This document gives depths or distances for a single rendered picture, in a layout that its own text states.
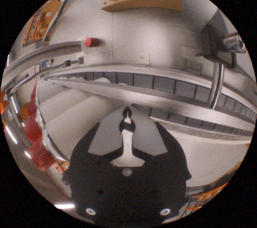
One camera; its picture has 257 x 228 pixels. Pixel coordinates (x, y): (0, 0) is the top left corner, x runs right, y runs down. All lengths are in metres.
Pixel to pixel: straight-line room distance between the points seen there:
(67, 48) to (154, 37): 0.28
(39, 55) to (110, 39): 0.24
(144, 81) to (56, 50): 0.29
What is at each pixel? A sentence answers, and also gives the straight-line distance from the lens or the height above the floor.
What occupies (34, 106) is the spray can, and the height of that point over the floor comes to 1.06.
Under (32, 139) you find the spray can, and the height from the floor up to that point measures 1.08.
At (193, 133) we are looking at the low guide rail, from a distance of 0.17.
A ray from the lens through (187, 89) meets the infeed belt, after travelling 0.15.
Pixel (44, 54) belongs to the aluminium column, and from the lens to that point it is 0.32.
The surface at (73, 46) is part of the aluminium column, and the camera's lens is 0.36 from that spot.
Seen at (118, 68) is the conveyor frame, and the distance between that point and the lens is 0.18.
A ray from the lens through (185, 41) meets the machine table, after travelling 0.20.
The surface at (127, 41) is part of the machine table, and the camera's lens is 0.23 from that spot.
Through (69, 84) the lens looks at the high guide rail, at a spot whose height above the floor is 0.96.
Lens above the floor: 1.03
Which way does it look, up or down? 51 degrees down
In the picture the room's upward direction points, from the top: 130 degrees counter-clockwise
